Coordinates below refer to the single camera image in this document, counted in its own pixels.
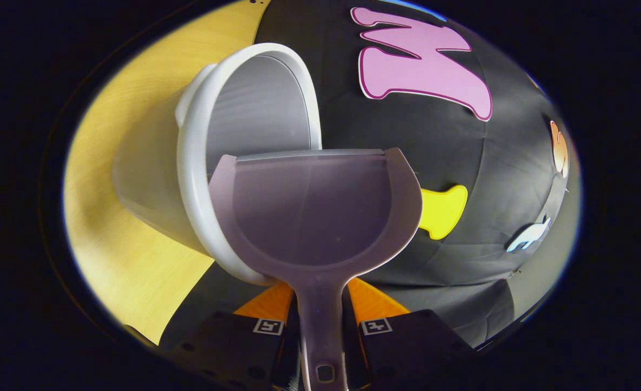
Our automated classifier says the black backdrop cloth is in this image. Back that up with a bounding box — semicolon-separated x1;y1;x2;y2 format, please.
160;0;581;348

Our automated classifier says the grey ribbed garbage bin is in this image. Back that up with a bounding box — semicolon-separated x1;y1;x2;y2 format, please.
112;42;323;287

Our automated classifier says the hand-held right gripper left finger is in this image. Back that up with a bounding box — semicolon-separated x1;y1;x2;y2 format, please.
160;281;302;389

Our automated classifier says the light purple dustpan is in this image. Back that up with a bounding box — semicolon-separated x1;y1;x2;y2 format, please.
208;147;424;391

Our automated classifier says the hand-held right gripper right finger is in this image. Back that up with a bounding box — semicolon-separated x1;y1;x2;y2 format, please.
342;277;475;389

